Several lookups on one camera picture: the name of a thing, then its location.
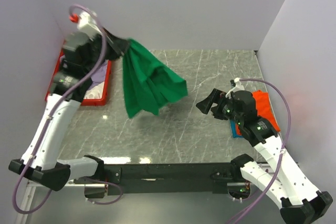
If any red plastic bin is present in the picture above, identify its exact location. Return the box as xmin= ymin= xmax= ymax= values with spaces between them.
xmin=45 ymin=39 xmax=112 ymax=107

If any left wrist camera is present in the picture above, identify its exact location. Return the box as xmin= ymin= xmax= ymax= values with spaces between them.
xmin=69 ymin=11 xmax=100 ymax=37

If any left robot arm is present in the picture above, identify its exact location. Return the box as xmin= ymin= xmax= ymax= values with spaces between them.
xmin=8 ymin=30 xmax=130 ymax=191

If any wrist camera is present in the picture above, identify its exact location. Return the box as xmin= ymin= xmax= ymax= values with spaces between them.
xmin=225 ymin=78 xmax=245 ymax=98
xmin=69 ymin=11 xmax=100 ymax=37

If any green t-shirt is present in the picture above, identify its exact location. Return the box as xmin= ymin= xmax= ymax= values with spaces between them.
xmin=122 ymin=39 xmax=188 ymax=119

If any folded blue t-shirt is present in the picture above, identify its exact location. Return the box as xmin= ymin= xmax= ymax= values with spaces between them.
xmin=230 ymin=121 xmax=243 ymax=138

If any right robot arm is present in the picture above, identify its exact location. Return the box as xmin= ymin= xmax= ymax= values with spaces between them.
xmin=196 ymin=89 xmax=333 ymax=223

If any folded orange t-shirt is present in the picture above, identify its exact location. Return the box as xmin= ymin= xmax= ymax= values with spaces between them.
xmin=238 ymin=90 xmax=280 ymax=133

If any black base beam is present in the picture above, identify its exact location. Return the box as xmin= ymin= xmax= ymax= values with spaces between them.
xmin=99 ymin=163 xmax=245 ymax=194

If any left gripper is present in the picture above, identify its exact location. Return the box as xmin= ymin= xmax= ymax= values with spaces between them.
xmin=86 ymin=27 xmax=132 ymax=75

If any lavender t-shirt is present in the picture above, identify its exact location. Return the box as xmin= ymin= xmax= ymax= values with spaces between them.
xmin=59 ymin=54 xmax=111 ymax=88

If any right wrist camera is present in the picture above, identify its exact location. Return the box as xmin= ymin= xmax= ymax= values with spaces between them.
xmin=225 ymin=78 xmax=245 ymax=98

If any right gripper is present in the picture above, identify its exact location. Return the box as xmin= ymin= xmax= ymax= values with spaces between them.
xmin=195 ymin=88 xmax=243 ymax=125

